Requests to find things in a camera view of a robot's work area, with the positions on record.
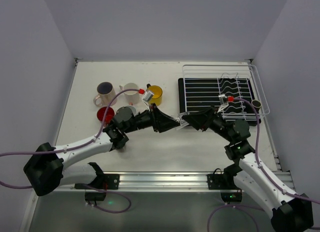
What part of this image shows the red mug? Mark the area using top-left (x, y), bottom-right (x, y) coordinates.
top-left (96, 106), bottom-right (115, 125)

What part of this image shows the white wire dish rack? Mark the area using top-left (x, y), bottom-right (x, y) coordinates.
top-left (178, 62), bottom-right (270, 122)

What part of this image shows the white faceted mug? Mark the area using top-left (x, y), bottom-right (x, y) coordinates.
top-left (119, 82), bottom-right (140, 105)

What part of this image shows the purple cable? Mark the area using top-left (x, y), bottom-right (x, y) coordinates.
top-left (0, 87), bottom-right (146, 190)
top-left (207, 95), bottom-right (320, 232)

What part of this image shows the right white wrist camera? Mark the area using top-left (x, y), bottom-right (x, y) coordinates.
top-left (217, 94), bottom-right (229, 113)

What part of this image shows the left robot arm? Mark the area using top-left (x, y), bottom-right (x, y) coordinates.
top-left (23, 104), bottom-right (180, 196)

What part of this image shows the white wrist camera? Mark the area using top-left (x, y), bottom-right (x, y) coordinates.
top-left (142, 90), bottom-right (154, 105)
top-left (217, 94), bottom-right (229, 113)

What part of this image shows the yellow mug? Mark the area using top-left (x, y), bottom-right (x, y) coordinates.
top-left (146, 84), bottom-right (163, 106)

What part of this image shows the black drain tray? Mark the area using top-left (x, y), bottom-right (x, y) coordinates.
top-left (178, 77), bottom-right (257, 126)

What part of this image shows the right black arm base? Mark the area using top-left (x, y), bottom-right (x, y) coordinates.
top-left (206, 168), bottom-right (243, 204)

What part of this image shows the salmon pink mug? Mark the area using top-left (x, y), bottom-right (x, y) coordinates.
top-left (126, 105), bottom-right (137, 116)

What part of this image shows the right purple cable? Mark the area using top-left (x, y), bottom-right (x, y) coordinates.
top-left (207, 95), bottom-right (320, 232)

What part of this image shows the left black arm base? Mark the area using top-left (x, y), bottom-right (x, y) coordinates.
top-left (84, 174), bottom-right (120, 203)

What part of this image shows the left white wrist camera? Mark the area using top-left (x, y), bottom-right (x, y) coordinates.
top-left (142, 90), bottom-right (154, 105)

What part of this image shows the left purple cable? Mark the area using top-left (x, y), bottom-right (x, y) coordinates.
top-left (0, 87), bottom-right (146, 190)

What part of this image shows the pale pink mug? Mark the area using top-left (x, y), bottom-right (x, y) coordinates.
top-left (93, 82), bottom-right (116, 107)

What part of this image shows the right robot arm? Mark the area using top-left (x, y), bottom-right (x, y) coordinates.
top-left (182, 108), bottom-right (314, 232)

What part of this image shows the aluminium mounting rail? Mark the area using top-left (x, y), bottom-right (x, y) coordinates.
top-left (57, 171), bottom-right (293, 193)

